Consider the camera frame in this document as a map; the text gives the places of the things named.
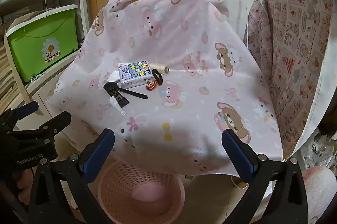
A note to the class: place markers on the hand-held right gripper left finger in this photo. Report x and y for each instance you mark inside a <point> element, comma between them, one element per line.
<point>98,150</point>

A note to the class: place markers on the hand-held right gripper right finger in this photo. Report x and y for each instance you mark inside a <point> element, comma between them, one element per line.
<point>238,151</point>

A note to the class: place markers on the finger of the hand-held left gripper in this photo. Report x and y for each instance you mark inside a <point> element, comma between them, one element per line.
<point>31,107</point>
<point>56,120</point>

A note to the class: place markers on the pink plastic basket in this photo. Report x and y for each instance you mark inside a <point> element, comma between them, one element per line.
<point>118,187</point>

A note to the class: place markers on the white tissue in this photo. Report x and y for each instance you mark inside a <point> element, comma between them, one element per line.
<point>113,77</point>

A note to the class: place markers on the stack of cardboard sheets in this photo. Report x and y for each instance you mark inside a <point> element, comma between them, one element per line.
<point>8,73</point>

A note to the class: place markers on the green storage box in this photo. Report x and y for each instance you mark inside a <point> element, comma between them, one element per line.
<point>36,37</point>

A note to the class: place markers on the small orange striped roll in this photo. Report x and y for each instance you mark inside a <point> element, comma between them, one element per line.
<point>150,85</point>

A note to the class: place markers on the purple checked tissue pack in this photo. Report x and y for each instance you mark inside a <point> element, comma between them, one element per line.
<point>134,72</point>

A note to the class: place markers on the person's right pajama leg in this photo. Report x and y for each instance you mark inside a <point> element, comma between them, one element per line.
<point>320,192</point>

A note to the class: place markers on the cream thread spool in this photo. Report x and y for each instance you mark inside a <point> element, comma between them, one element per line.
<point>159,68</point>

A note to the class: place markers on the pink bear print cloth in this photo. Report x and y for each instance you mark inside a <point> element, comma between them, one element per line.
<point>184,42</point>

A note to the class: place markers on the patterned quilt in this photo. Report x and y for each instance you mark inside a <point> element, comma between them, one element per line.
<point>295,42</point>

